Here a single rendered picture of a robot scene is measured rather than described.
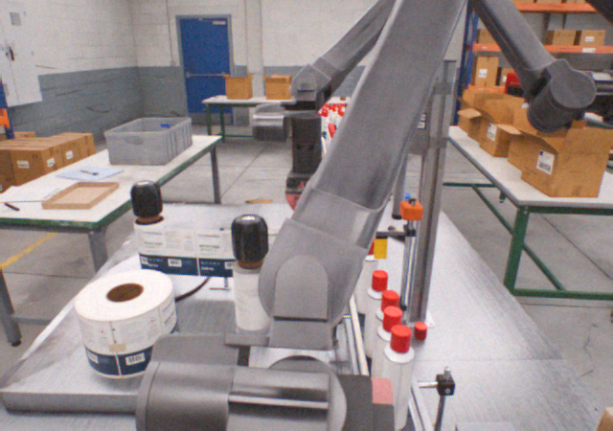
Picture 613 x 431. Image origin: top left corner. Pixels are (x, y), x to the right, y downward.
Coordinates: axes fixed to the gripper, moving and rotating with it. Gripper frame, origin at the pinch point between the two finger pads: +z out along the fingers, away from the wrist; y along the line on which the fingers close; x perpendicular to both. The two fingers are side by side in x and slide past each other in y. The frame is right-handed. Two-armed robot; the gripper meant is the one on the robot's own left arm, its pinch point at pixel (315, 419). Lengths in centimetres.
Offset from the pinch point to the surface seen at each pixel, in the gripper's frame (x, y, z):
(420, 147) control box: -58, -20, 31
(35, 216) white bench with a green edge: -79, 139, 110
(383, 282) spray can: -27.1, -10.9, 35.3
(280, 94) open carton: -449, 95, 405
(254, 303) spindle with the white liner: -24, 17, 43
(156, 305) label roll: -20, 36, 35
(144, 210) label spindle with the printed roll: -49, 51, 47
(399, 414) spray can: -2.8, -13.0, 34.9
